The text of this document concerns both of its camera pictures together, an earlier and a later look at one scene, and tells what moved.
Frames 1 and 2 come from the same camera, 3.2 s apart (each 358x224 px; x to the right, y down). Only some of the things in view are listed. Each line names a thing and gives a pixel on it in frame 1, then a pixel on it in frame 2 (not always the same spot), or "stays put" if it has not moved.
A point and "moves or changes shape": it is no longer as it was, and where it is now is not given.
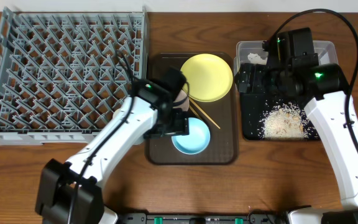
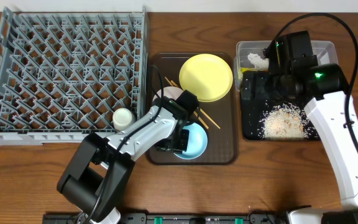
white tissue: x=255 y=58 stays put
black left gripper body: x=169 y=129 to x=173 y=144
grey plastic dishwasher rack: x=56 y=77 stays put
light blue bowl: x=197 y=140 moves or changes shape
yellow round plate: x=209 y=76 stays put
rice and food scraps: x=286 y=121 stays put
